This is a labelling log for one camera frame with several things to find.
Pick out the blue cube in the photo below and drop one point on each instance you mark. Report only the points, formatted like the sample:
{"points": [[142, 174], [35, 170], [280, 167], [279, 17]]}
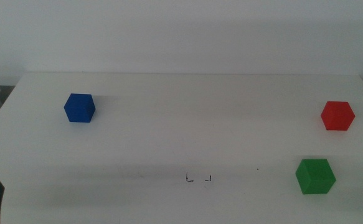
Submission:
{"points": [[79, 109]]}

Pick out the green cube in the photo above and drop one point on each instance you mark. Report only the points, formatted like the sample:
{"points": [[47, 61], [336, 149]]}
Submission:
{"points": [[315, 177]]}

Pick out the red cube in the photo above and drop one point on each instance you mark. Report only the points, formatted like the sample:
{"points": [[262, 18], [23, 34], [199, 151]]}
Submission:
{"points": [[337, 116]]}

